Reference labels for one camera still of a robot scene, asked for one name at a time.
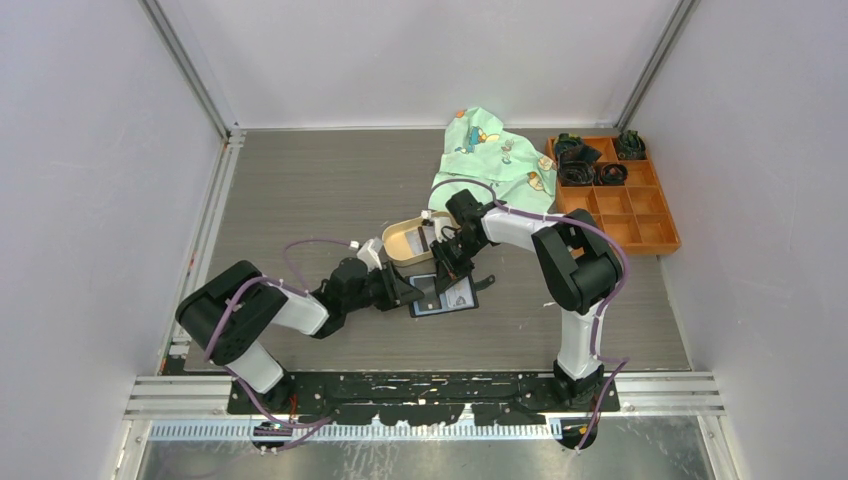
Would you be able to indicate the green cartoon print cloth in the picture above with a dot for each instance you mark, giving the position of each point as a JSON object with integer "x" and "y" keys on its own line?
{"x": 481, "y": 156}

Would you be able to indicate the black card holder wallet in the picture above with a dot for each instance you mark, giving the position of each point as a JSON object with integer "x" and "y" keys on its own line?
{"x": 460, "y": 297}

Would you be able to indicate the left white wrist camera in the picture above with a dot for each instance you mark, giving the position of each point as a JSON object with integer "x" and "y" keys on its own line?
{"x": 368, "y": 252}

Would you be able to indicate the beige oval tray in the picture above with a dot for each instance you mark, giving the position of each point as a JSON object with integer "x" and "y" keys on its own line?
{"x": 396, "y": 246}

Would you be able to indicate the black gold VIP card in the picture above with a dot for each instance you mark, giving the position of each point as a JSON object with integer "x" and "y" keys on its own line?
{"x": 431, "y": 302}

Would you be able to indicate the orange compartment tray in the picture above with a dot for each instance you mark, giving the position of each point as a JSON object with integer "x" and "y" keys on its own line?
{"x": 635, "y": 214}

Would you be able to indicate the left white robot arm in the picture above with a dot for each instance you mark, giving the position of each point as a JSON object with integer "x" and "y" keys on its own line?
{"x": 227, "y": 316}

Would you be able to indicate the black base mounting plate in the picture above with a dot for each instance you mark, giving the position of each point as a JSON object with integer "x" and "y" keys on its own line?
{"x": 435, "y": 398}

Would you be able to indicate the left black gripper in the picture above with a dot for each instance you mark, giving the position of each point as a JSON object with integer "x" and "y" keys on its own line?
{"x": 397, "y": 291}

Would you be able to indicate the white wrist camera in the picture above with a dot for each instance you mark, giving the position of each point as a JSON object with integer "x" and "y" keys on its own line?
{"x": 368, "y": 252}
{"x": 437, "y": 226}

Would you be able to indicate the silver VIP card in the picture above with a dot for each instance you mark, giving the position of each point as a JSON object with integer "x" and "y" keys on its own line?
{"x": 419, "y": 239}

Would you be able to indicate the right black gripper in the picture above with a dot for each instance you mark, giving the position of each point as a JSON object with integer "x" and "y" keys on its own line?
{"x": 448, "y": 272}

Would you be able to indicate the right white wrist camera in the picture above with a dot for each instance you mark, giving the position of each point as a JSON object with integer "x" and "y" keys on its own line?
{"x": 437, "y": 226}

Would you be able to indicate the aluminium cable duct rail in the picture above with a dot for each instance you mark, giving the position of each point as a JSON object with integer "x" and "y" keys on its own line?
{"x": 256, "y": 430}

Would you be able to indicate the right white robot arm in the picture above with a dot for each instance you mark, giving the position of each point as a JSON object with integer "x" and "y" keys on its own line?
{"x": 580, "y": 269}

